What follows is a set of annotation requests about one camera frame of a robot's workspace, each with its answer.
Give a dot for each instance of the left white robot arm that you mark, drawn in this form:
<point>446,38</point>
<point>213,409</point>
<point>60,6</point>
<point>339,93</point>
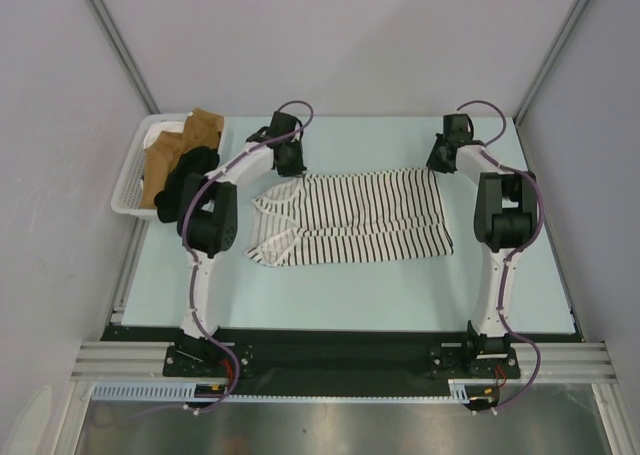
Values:
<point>208,216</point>

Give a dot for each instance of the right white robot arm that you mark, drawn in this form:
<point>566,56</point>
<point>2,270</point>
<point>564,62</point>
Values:
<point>507,217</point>

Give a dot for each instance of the striped white tank top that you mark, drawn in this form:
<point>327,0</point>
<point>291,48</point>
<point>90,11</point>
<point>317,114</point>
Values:
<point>357,218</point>

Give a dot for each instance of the white plastic basket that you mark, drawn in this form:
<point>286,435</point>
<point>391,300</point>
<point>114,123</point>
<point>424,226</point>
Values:
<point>128,191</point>

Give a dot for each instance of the brown tank top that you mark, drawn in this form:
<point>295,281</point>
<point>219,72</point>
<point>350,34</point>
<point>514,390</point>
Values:
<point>200,137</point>

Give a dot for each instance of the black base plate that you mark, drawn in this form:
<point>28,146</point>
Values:
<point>343,364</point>

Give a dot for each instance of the aluminium frame rail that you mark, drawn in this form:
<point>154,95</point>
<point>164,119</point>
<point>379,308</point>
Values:
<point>571,363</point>

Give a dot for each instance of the slotted cable duct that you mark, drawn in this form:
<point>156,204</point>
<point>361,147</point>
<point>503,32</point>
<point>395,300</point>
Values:
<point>191,392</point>

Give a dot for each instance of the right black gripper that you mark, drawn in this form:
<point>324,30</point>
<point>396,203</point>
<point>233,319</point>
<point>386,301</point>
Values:
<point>433,162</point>

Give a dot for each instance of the left aluminium corner post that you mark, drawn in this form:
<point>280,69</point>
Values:
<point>112,33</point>

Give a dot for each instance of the black tank top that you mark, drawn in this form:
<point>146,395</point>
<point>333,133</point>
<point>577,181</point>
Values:
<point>199,160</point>

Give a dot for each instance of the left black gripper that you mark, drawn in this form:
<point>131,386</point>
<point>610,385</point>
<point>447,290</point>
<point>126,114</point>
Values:
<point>297,168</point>

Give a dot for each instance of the right aluminium corner post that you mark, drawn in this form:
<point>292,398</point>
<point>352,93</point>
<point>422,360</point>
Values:
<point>552,57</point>

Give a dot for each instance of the aluminium corner post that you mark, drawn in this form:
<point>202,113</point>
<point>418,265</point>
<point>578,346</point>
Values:
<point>112,33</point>
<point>552,57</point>

